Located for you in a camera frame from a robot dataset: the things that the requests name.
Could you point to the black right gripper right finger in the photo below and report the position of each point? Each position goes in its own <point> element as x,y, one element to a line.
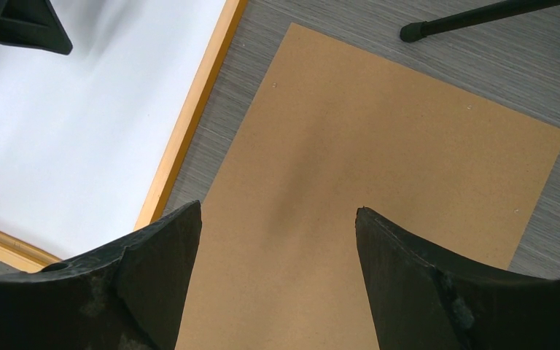
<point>424,296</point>

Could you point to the illustrated photo print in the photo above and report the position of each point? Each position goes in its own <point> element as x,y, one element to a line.
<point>82,135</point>

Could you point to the brown backing board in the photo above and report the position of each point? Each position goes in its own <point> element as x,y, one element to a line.
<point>333,128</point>

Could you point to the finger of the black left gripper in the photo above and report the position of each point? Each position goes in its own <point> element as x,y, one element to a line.
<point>33,24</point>

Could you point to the black music stand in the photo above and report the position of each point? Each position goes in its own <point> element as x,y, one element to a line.
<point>416,31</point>

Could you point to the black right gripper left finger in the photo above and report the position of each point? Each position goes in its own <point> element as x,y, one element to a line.
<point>127,294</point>

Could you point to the orange wooden picture frame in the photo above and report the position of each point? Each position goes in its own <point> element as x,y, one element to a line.
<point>26,257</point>

